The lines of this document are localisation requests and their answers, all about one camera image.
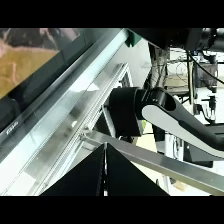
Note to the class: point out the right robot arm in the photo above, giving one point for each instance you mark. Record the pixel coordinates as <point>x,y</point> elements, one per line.
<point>173,120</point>

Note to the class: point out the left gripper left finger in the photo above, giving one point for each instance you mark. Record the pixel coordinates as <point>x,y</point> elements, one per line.
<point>83,176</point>

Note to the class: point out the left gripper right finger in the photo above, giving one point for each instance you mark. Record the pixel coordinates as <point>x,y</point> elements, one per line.
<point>130,176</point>

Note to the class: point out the silver frame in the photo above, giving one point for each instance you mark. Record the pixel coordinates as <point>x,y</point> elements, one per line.
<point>173,168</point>

